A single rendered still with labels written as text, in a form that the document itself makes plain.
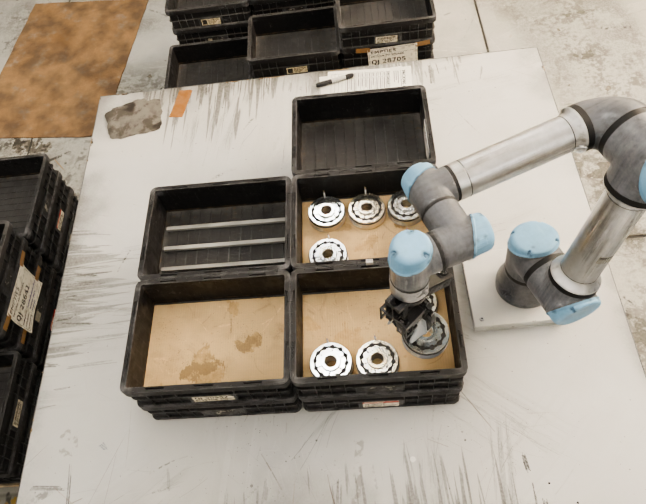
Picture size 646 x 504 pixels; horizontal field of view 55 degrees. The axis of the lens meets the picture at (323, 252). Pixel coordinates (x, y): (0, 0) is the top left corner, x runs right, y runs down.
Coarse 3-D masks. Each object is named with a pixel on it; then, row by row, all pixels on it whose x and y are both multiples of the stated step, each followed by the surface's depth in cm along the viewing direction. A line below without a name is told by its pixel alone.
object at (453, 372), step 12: (360, 264) 153; (384, 264) 153; (456, 300) 145; (456, 312) 144; (456, 324) 142; (384, 372) 138; (396, 372) 138; (408, 372) 138; (420, 372) 138; (444, 372) 137; (456, 372) 136; (300, 384) 139; (312, 384) 140; (324, 384) 140; (336, 384) 140
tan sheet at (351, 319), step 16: (304, 304) 160; (320, 304) 160; (336, 304) 159; (352, 304) 159; (368, 304) 158; (304, 320) 158; (320, 320) 158; (336, 320) 157; (352, 320) 157; (368, 320) 156; (384, 320) 156; (448, 320) 154; (304, 336) 156; (320, 336) 155; (336, 336) 155; (352, 336) 154; (368, 336) 154; (384, 336) 153; (400, 336) 153; (304, 352) 153; (352, 352) 152; (400, 352) 151; (448, 352) 149; (304, 368) 151; (400, 368) 149; (416, 368) 148; (432, 368) 148; (448, 368) 147
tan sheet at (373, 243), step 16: (304, 208) 176; (304, 224) 174; (352, 224) 172; (384, 224) 171; (416, 224) 170; (304, 240) 171; (352, 240) 169; (368, 240) 168; (384, 240) 168; (304, 256) 168; (352, 256) 166; (368, 256) 166; (384, 256) 165
